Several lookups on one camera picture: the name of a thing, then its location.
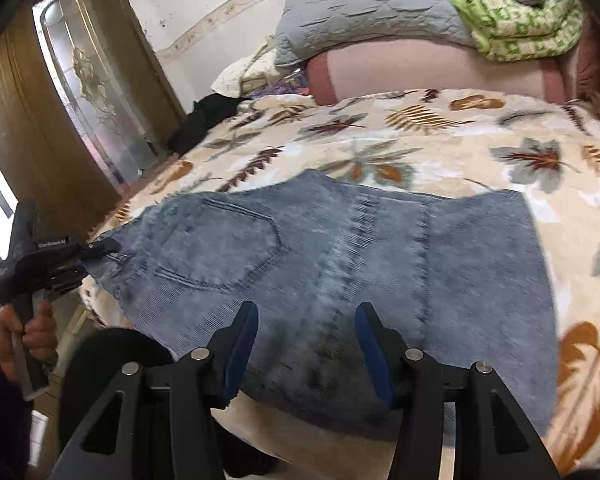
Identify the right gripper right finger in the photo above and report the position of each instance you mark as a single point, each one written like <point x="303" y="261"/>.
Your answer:
<point x="494" y="439"/>

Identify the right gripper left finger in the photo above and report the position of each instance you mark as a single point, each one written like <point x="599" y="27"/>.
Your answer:
<point x="153" y="418"/>

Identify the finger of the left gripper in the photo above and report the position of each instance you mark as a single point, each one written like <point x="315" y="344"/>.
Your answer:
<point x="100" y="248"/>

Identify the grey-blue denim pants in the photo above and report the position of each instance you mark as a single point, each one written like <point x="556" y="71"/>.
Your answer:
<point x="463" y="279"/>

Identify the person's left hand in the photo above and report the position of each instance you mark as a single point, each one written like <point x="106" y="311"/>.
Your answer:
<point x="38" y="337"/>

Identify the wooden door with glass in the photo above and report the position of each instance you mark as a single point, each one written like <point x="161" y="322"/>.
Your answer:
<point x="85" y="108"/>

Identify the black garment at sofa end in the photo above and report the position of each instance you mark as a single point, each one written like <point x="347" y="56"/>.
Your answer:
<point x="207" y="113"/>

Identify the white floral pillow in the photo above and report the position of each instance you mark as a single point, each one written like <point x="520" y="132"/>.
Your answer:
<point x="251" y="73"/>

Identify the leaf-print fleece blanket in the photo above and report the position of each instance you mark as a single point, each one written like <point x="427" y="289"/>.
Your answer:
<point x="452" y="143"/>

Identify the pink sofa armrest bolster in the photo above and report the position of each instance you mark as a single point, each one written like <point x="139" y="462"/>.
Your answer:
<point x="370" y="67"/>

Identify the grey quilted pillow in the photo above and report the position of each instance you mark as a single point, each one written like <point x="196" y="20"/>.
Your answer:
<point x="309" y="27"/>

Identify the green patterned folded blanket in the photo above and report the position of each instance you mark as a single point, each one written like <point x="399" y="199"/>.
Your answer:
<point x="509" y="31"/>

